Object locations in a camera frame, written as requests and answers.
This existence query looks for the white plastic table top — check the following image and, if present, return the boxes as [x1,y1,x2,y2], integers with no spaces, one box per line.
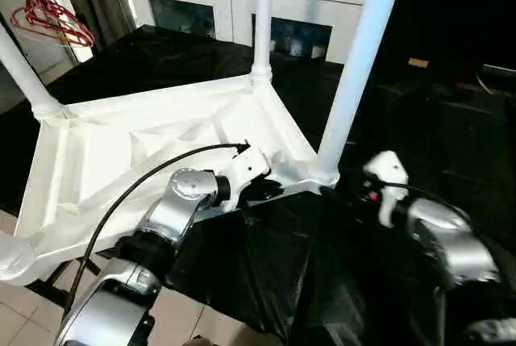
[0,73,343,287]

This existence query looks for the black mat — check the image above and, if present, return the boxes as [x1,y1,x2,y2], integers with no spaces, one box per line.
[0,23,516,346]

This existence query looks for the long dark bar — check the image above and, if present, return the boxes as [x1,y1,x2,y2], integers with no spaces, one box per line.
[481,62,516,76]

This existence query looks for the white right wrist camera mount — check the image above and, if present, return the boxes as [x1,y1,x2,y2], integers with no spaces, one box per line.
[361,149,411,229]

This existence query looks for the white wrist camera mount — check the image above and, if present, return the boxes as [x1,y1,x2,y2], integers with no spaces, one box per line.
[361,149,411,229]
[216,143,272,215]

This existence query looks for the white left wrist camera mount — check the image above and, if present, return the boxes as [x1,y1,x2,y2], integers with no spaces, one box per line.
[216,143,272,215]

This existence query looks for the black folding stand frame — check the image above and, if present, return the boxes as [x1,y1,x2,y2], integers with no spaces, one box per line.
[27,254,102,311]

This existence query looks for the red wire clothes hangers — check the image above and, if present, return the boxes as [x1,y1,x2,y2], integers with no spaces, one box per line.
[10,0,97,48]

